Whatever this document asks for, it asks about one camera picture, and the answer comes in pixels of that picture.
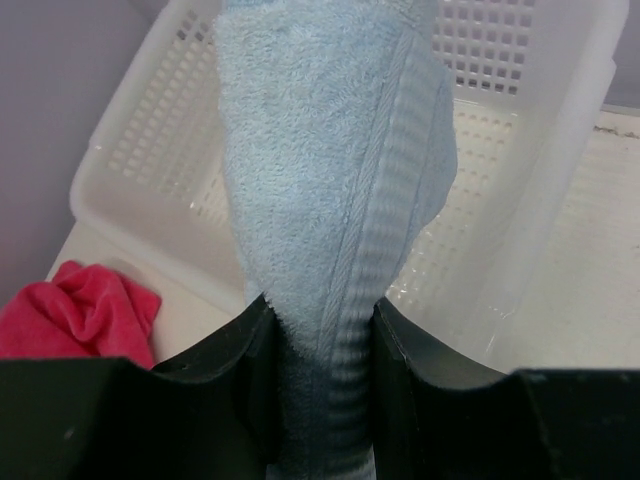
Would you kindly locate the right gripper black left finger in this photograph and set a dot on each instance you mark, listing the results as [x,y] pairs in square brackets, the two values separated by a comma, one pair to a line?
[210,412]

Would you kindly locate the white plastic mesh basket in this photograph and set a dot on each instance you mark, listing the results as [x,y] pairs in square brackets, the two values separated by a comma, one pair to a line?
[530,78]

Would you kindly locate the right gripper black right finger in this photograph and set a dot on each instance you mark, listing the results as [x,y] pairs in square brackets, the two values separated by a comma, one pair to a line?
[437,414]

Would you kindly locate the red towel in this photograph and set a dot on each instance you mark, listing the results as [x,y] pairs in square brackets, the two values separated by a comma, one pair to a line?
[83,311]

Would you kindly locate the light blue towel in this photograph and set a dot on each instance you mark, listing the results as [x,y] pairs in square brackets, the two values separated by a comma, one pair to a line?
[340,149]

